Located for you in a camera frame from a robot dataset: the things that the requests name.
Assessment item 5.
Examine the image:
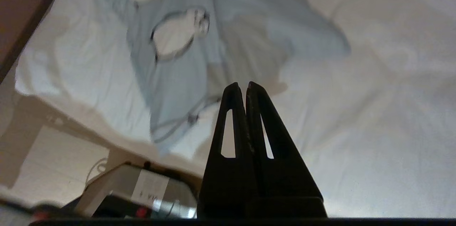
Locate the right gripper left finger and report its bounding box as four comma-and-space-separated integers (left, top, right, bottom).
197, 82, 258, 219

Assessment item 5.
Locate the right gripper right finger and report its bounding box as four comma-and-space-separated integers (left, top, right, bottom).
246, 81, 327, 219

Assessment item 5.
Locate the light blue penguin pillow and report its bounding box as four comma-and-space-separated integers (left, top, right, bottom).
87, 0, 351, 157

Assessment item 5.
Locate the white cable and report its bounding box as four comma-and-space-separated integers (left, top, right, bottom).
85, 157, 108, 185

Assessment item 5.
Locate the white bed sheet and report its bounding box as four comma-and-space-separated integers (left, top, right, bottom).
14, 0, 456, 219

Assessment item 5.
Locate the dark wooden bed frame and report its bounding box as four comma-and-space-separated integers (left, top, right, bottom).
0, 0, 73, 84

